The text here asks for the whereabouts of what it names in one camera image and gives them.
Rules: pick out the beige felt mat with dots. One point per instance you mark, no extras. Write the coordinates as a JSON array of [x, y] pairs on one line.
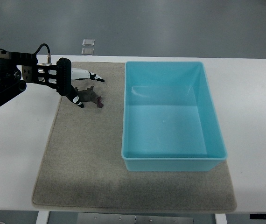
[[82, 167]]

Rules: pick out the brown hippo toy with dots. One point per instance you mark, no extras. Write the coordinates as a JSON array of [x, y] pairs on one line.
[[89, 95]]

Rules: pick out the blue plastic box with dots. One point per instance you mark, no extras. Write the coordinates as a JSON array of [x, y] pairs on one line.
[[170, 123]]

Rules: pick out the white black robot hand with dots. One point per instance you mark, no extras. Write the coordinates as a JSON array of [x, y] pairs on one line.
[[65, 74]]

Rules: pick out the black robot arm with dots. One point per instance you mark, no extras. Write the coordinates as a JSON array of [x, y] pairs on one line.
[[17, 69]]

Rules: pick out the grey metal table crossbar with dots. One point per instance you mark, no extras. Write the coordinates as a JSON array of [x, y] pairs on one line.
[[97, 218]]

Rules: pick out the lower metal floor plate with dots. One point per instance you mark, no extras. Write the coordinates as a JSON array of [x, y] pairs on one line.
[[87, 51]]

